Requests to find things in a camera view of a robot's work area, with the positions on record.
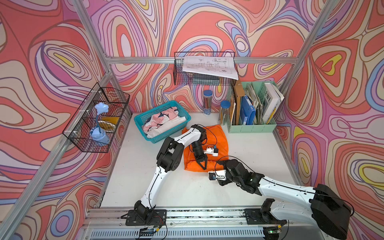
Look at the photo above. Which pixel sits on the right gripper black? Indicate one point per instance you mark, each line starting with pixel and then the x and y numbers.
pixel 223 163

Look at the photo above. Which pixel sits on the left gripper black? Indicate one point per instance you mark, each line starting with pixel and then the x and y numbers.
pixel 201 158

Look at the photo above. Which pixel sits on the orange shorts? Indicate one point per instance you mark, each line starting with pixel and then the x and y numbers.
pixel 215 138

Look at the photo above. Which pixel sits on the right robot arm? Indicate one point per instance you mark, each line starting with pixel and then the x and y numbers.
pixel 318 206

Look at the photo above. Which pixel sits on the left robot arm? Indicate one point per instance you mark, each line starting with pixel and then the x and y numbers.
pixel 168 160

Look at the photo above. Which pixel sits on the yellow roll in basket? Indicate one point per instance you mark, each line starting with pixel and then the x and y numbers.
pixel 108 124

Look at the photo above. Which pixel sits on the short clear tube blue lid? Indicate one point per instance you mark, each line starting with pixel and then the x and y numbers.
pixel 224 110

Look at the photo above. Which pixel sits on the pink white folded clothes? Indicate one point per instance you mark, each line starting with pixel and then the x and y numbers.
pixel 161 122

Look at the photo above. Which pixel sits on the teal plastic basket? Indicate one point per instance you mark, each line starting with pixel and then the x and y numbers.
pixel 142 118

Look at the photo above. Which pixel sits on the blue folder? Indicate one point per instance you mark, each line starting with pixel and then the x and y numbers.
pixel 247 112

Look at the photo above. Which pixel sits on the green desk organizer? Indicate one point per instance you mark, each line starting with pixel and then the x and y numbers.
pixel 259 87

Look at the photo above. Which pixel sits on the tall clear tube blue lid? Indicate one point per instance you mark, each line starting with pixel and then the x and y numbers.
pixel 207 102

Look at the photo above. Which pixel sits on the brown cardboard folder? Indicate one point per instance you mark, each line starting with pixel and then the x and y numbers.
pixel 239 92

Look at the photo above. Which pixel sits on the white book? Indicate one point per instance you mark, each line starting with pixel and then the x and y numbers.
pixel 272 100

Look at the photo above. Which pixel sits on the white printed paper sheet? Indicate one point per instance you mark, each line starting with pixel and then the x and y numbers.
pixel 214 66

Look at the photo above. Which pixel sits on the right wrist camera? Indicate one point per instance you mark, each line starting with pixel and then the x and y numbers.
pixel 217 175

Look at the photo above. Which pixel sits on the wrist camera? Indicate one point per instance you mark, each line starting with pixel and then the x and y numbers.
pixel 214 151
pixel 217 175

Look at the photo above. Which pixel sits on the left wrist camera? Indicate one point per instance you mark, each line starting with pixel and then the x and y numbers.
pixel 214 151

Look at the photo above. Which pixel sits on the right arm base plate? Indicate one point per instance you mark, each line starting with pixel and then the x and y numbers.
pixel 255 217

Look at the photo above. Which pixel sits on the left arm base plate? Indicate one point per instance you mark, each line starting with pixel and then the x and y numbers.
pixel 155 217

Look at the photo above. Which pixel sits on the aluminium rail front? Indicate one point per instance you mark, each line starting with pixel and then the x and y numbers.
pixel 177 217

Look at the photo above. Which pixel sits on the black wire basket back wall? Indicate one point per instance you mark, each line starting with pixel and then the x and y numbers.
pixel 184 78

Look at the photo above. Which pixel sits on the black wire basket wall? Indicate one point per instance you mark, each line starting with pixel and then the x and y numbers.
pixel 184 78
pixel 77 131

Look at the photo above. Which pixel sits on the black wire basket left wall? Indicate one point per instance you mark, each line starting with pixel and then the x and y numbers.
pixel 77 131

